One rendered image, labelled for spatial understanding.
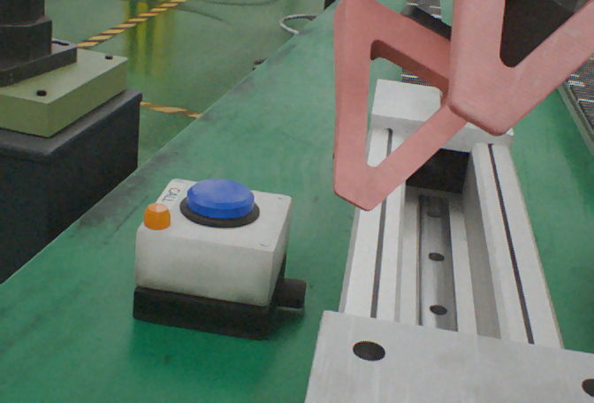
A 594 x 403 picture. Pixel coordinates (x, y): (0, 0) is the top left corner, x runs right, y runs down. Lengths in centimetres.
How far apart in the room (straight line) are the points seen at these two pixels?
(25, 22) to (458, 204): 43
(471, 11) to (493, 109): 2
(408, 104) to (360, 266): 24
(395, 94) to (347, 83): 37
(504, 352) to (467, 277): 22
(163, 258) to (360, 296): 14
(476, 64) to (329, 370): 12
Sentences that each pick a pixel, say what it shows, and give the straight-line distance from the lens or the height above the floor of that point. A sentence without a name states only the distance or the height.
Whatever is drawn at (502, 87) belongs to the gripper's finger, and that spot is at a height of 101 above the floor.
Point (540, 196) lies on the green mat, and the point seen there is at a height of 78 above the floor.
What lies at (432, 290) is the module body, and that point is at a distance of 48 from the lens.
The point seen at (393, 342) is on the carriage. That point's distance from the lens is 30.
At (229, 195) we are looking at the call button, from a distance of 52.
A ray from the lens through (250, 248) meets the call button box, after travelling 49.
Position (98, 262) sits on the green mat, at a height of 78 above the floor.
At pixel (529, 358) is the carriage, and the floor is 90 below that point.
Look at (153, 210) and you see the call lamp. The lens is 50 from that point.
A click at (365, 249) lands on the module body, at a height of 86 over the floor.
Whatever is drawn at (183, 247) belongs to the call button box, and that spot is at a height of 83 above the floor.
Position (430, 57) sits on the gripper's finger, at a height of 99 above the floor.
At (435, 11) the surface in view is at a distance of 132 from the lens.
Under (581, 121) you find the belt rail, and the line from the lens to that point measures 99.
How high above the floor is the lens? 107
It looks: 23 degrees down
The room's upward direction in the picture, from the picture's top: 7 degrees clockwise
